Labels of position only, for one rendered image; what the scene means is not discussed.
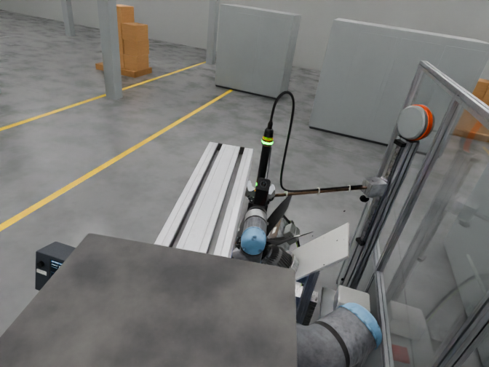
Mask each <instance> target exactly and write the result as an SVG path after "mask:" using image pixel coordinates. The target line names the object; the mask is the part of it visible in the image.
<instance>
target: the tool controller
mask: <svg viewBox="0 0 489 367"><path fill-rule="evenodd" d="M75 249H76V248H75V247H72V246H70V245H66V244H63V243H61V242H53V243H51V244H49V245H47V246H45V247H43V248H41V249H39V250H37V251H36V279H35V289H36V290H38V291H40V290H41V289H42V288H43V286H44V285H45V284H46V283H47V281H48V280H49V279H50V272H56V271H57V270H58V269H59V267H60V266H61V265H62V264H63V262H64V261H65V260H66V259H67V258H68V257H69V256H70V255H71V253H72V252H73V251H74V250H75Z"/></svg>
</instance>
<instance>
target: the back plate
mask: <svg viewBox="0 0 489 367"><path fill-rule="evenodd" d="M291 252H293V253H294V255H295V256H296V257H297V258H298V260H299V266H298V270H297V272H296V273H295V281H296V280H299V279H301V278H303V277H306V276H308V275H311V274H313V273H315V272H318V271H319V270H321V269H324V268H326V267H329V266H331V265H333V264H336V263H338V262H340V261H343V260H344V259H347V258H349V223H346V224H344V225H342V226H340V227H338V228H336V229H334V230H332V231H330V232H328V233H326V234H324V235H322V236H320V237H318V238H316V239H314V240H312V241H310V242H308V243H306V244H304V245H302V246H300V247H298V248H296V249H294V250H292V251H291Z"/></svg>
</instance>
